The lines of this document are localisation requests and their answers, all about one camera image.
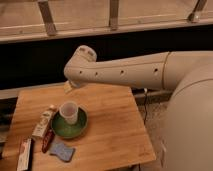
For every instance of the green ceramic bowl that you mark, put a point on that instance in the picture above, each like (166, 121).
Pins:
(65, 130)

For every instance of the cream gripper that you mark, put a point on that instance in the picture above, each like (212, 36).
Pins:
(68, 87)

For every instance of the metal window strut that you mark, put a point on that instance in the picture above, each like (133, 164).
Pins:
(113, 14)
(194, 16)
(47, 17)

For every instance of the dark red marker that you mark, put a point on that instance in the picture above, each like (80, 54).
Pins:
(47, 140)

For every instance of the white red eraser box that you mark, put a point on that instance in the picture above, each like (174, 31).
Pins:
(25, 155)

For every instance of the grey metal rail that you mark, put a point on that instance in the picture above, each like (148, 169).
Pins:
(147, 96)

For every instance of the white toothpaste tube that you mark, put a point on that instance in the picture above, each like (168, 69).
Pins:
(44, 121)

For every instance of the left metal window strut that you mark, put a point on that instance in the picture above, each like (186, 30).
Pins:
(47, 17)

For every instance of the right metal window strut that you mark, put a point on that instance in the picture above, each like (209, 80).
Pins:
(194, 16)

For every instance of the middle metal window strut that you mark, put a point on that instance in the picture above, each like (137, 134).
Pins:
(113, 14)

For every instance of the blue sponge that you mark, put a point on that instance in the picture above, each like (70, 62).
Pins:
(62, 151)

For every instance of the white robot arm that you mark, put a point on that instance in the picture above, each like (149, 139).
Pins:
(188, 133)

